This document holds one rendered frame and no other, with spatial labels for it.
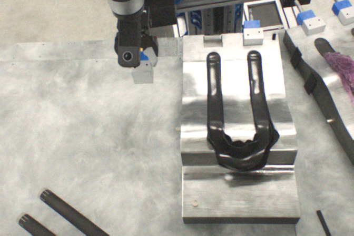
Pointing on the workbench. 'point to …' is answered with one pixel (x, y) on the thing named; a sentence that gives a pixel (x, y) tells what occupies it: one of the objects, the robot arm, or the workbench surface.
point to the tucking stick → (323, 223)
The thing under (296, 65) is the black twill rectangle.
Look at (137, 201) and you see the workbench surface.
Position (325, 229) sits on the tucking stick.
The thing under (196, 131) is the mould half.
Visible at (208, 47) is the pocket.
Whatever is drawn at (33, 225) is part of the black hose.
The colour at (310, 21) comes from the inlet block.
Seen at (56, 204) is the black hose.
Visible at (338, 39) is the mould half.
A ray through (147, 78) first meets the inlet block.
